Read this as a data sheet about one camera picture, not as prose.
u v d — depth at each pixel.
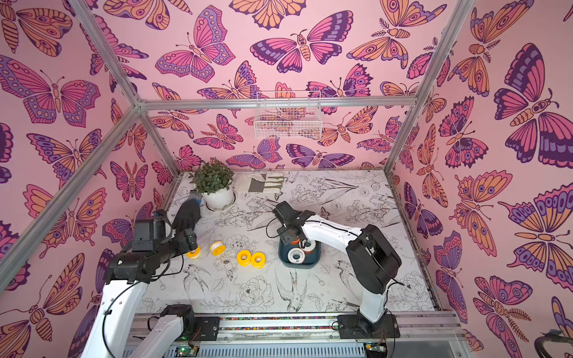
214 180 0.90
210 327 0.74
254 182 1.16
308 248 0.90
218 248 0.89
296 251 0.88
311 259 0.88
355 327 0.73
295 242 0.89
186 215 1.00
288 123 1.06
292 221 0.68
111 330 0.40
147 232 0.52
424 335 0.71
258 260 0.88
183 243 0.65
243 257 0.89
